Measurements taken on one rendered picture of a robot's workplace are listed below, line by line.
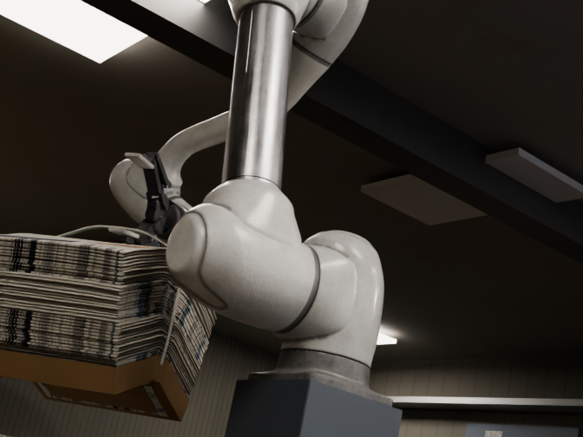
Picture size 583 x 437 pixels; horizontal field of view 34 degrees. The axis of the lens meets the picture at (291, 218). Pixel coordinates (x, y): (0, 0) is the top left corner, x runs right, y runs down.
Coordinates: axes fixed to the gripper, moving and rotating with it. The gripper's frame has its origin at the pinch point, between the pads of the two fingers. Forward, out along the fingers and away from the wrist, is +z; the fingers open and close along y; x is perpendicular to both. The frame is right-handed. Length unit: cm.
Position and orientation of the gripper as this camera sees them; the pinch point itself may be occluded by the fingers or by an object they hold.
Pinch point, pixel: (127, 191)
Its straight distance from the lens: 180.1
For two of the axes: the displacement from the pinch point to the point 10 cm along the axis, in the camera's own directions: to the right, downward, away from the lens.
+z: -2.6, -2.8, -9.2
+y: -1.6, 9.6, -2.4
